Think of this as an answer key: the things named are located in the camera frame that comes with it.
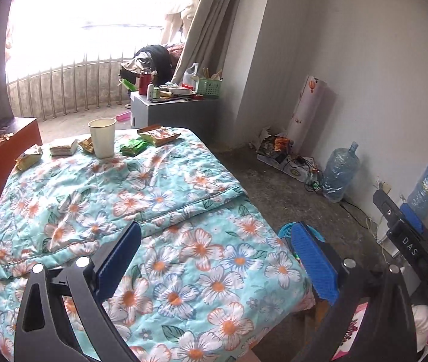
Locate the white power strip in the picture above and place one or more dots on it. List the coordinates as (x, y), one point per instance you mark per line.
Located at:
(296, 171)

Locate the small gold packet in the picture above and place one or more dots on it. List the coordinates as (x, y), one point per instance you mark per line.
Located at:
(86, 145)

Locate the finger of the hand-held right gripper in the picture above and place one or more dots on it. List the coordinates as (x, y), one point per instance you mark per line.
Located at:
(385, 203)
(413, 218)

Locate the small white bottle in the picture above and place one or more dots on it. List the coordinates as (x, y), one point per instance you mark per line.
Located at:
(150, 92)

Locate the small pink container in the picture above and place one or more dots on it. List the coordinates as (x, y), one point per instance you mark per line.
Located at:
(123, 116)

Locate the blue label plastic bottle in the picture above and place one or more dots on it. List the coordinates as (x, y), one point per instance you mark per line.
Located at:
(427, 188)

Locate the yellow green snack packet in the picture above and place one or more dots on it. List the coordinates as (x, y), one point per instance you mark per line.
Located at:
(29, 157)

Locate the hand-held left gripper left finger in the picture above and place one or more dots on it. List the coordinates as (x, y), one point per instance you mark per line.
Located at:
(117, 260)

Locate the red thermos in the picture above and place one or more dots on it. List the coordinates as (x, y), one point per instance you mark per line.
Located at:
(145, 83)

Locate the green plastic basket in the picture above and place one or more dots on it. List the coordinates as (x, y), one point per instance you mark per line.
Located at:
(210, 88)

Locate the white paper cup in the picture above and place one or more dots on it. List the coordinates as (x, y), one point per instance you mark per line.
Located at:
(102, 139)

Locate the floral blue blanket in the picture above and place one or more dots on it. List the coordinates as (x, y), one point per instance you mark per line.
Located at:
(183, 196)

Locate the orange cookie packet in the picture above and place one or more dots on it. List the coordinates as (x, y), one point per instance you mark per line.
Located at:
(159, 135)

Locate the metal window railing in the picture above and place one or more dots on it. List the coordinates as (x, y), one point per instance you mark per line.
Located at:
(66, 83)

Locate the rolled white poster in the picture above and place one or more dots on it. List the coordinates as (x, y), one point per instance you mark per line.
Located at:
(306, 113)

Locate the blue plastic basket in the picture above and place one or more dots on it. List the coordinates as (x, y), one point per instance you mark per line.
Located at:
(287, 232)

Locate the black backpack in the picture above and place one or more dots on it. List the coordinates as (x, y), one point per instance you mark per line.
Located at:
(157, 58)

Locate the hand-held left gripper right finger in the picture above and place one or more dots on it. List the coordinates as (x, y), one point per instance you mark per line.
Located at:
(313, 264)

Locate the large clear water jug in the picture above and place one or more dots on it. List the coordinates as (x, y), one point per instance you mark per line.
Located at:
(340, 173)

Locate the beige curtain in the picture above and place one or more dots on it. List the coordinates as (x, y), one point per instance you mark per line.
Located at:
(221, 19)

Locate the gold white cake packet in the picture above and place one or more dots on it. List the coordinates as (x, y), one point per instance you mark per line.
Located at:
(63, 147)

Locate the white plastic jug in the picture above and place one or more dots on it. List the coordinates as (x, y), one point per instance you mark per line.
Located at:
(190, 75)

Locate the orange black snack bag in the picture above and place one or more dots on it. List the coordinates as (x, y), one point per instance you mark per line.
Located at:
(276, 145)

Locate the hanging beige clothes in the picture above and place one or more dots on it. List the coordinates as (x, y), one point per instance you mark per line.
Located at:
(176, 22)

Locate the small green packet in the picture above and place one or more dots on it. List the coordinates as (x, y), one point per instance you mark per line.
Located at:
(134, 147)

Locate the orange wooden box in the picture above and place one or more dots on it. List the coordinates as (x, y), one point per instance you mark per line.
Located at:
(2, 158)

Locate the grey cabinet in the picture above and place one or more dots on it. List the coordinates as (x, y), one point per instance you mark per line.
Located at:
(176, 117)

